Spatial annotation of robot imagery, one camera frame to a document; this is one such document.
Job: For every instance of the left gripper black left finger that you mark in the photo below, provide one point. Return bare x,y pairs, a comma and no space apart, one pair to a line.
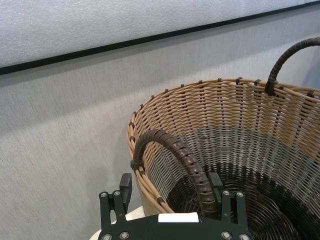
125,190

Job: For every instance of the tan grey black woven basket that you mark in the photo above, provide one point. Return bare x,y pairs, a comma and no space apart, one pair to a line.
237,112

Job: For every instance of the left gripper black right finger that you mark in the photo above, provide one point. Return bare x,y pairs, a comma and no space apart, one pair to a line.
232,207

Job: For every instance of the black wall rail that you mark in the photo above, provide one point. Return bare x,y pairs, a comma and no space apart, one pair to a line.
50,60

